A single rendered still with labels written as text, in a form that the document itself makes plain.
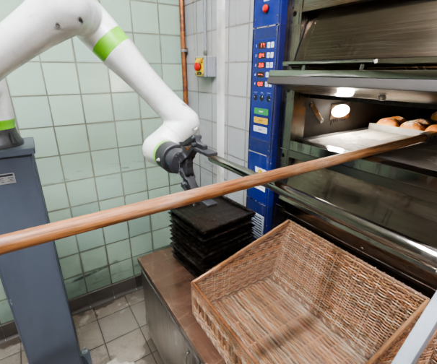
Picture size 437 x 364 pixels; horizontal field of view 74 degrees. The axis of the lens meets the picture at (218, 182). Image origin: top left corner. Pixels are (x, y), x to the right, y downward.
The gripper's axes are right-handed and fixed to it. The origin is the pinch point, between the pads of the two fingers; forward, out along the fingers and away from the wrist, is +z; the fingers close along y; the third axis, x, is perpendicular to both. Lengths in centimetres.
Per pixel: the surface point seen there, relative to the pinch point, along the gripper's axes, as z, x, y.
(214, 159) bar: -20.1, -13.6, 1.9
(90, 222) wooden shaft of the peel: 9.7, 30.0, -1.0
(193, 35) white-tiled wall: -102, -50, -44
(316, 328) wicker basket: 13, -36, 59
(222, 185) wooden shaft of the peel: 9.2, 2.3, -1.9
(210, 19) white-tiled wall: -83, -50, -50
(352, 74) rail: 9.8, -36.9, -25.3
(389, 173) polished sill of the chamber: 18, -51, 2
